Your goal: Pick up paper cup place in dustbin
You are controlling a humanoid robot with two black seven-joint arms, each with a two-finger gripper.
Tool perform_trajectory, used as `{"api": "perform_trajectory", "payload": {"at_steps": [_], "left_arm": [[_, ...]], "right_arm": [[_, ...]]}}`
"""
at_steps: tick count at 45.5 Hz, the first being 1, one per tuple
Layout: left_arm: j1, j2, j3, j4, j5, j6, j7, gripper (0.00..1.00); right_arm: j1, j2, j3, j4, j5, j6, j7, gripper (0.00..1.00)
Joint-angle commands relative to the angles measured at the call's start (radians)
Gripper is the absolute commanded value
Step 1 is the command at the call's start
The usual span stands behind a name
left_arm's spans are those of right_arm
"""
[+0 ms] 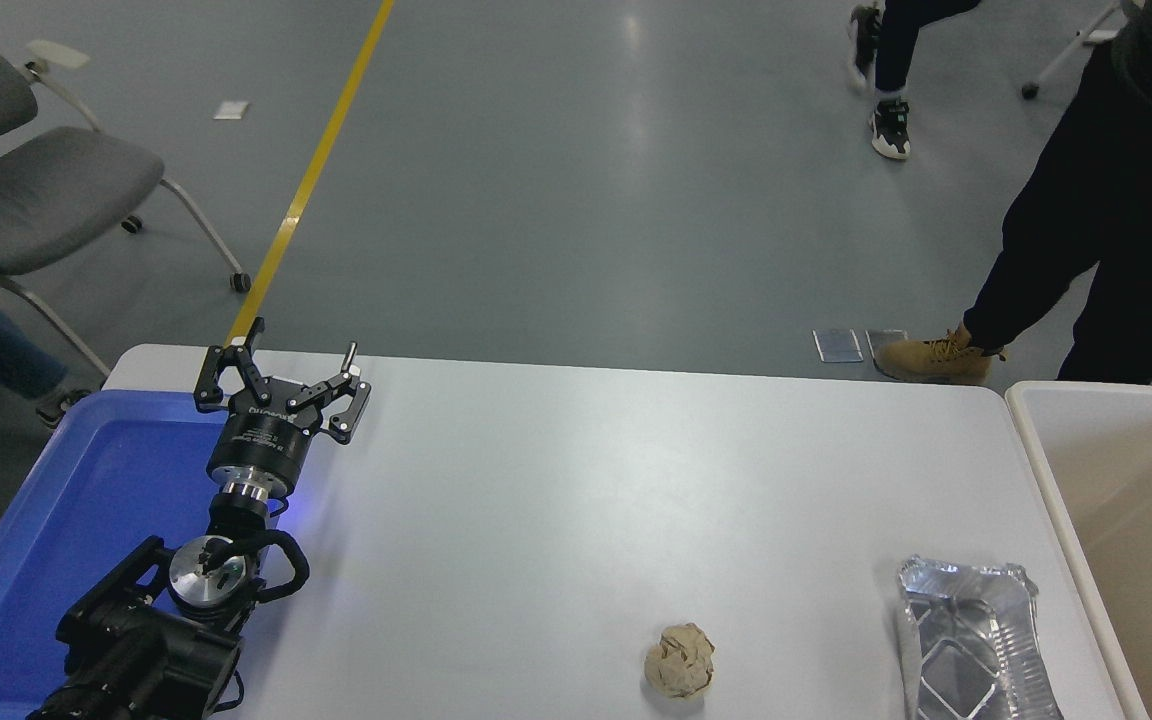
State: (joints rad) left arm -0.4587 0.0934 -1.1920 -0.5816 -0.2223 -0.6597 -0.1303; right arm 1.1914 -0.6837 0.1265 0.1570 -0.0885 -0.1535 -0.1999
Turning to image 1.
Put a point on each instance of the crumpled tan paper ball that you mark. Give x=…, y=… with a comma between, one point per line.
x=679, y=660

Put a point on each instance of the standing person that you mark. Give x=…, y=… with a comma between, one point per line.
x=1116, y=200

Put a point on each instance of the walking person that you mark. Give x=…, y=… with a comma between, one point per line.
x=896, y=50

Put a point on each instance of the white paper scrap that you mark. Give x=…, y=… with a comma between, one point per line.
x=230, y=110

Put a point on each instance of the silver foil tray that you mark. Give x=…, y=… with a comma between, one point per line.
x=971, y=650

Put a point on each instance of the white chair leg with caster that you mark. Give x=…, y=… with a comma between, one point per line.
x=1071, y=45

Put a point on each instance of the grey floor plate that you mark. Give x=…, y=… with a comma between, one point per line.
x=838, y=345
x=884, y=338

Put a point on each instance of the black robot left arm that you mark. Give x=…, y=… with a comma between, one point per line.
x=136, y=650

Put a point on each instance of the large pale bin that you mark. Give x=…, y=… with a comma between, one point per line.
x=1136, y=520

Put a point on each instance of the seated person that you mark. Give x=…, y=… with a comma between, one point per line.
x=1, y=350

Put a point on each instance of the blue plastic tray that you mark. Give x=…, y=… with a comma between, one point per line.
x=86, y=500

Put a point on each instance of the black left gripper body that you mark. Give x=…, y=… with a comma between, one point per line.
x=261, y=445

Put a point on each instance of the grey office chair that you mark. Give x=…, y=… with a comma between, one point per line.
x=36, y=200

